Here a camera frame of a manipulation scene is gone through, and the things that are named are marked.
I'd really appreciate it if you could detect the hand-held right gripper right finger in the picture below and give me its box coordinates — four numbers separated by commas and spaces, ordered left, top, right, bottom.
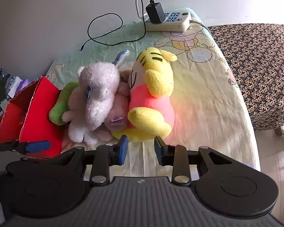
154, 136, 234, 187

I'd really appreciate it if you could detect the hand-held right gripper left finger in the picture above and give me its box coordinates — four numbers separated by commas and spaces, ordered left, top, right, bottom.
50, 135, 129, 187

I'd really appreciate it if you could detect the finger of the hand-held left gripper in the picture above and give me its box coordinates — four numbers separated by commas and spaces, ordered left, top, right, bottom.
0, 140, 51, 158

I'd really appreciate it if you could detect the red cardboard box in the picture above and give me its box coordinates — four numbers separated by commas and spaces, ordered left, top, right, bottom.
0, 75, 65, 159

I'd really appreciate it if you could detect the yellow tiger plush toy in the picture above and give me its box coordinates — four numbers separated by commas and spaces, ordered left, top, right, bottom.
112, 47, 178, 143

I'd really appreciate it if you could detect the pink plush toy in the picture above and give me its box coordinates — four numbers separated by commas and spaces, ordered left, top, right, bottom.
104, 69, 131, 142

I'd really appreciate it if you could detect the green plush toy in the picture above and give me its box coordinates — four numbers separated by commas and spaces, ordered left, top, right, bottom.
49, 81, 80, 126

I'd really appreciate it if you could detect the white purple packet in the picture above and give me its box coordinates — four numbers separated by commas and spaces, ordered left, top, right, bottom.
14, 77, 31, 95

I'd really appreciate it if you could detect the white power strip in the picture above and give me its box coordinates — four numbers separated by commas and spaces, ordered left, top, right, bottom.
142, 11, 192, 32

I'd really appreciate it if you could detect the brown patterned cloth cover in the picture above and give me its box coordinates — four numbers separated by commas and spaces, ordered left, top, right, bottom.
207, 24, 284, 131

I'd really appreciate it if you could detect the black power adapter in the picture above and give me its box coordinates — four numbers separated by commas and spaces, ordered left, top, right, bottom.
145, 0, 165, 24

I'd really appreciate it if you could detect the black charger cable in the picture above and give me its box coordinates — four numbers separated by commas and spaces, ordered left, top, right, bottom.
80, 0, 154, 52

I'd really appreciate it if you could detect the grey power strip cord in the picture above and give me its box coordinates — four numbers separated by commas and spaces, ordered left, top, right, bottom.
190, 19, 210, 32

